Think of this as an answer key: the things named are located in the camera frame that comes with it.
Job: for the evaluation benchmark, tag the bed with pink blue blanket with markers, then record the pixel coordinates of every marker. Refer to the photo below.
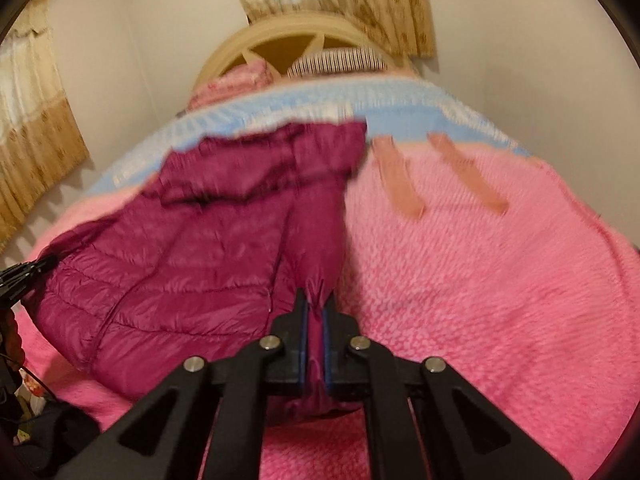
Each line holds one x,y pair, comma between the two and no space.
475,270

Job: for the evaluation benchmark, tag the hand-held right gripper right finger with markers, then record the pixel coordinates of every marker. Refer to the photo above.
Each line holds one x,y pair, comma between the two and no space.
345,360

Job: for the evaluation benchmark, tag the cream wooden headboard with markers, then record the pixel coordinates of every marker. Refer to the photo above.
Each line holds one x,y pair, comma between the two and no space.
260,35

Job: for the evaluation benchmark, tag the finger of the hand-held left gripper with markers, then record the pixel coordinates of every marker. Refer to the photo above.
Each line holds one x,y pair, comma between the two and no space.
30,270

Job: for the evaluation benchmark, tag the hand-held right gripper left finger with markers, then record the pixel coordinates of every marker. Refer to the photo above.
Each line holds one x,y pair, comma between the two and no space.
280,360

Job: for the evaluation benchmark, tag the striped pillow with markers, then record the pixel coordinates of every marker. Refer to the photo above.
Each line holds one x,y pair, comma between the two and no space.
340,62

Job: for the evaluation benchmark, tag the folded pink floral quilt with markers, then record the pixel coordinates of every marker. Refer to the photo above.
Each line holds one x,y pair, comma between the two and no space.
235,82

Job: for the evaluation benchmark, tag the magenta quilted puffer jacket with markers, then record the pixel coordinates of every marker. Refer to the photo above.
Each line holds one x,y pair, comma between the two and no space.
200,240

